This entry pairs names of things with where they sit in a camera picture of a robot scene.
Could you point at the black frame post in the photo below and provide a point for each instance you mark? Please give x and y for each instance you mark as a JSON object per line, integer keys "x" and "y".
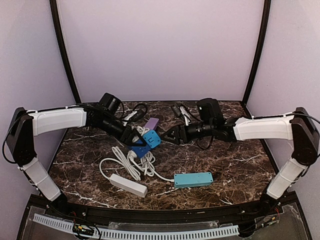
{"x": 63, "y": 50}
{"x": 258, "y": 51}

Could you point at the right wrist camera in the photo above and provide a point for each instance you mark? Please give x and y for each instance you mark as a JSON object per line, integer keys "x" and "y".
{"x": 208, "y": 108}

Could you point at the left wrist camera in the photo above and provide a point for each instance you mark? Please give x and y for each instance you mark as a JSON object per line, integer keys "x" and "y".
{"x": 110, "y": 103}

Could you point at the black front rail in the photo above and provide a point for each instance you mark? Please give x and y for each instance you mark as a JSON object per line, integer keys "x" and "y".
{"x": 236, "y": 213}

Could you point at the dark blue cube socket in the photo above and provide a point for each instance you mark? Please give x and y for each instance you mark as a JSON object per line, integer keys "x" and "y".
{"x": 140, "y": 151}

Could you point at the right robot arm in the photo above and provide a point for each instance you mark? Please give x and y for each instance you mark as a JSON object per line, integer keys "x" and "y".
{"x": 296, "y": 126}

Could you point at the light blue plug adapter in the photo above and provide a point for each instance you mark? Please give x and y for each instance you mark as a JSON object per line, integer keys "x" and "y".
{"x": 152, "y": 139}

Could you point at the right black frame post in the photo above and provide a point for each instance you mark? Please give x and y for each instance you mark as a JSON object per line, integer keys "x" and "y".
{"x": 258, "y": 51}

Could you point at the white power strip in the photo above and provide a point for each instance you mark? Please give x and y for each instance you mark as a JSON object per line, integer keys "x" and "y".
{"x": 128, "y": 185}

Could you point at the white slotted cable duct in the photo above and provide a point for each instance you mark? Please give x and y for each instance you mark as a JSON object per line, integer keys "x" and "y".
{"x": 128, "y": 231}

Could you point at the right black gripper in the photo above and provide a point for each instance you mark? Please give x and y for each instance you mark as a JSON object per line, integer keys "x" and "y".
{"x": 183, "y": 133}

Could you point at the left circuit board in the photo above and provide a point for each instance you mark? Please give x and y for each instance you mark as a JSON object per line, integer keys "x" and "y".
{"x": 82, "y": 229}

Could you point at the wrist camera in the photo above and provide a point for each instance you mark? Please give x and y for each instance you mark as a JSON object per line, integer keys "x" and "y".
{"x": 208, "y": 108}
{"x": 110, "y": 103}

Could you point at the purple power strip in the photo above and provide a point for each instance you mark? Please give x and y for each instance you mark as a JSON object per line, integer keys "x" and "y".
{"x": 152, "y": 123}

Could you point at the left black frame post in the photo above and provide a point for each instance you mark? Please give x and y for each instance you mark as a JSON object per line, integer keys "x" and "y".
{"x": 63, "y": 50}

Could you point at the teal power strip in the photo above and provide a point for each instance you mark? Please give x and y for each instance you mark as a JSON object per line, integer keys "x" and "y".
{"x": 190, "y": 180}

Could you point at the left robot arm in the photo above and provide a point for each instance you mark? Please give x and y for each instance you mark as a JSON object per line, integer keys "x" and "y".
{"x": 27, "y": 124}

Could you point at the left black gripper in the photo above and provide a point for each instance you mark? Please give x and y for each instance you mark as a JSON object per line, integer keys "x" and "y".
{"x": 127, "y": 135}

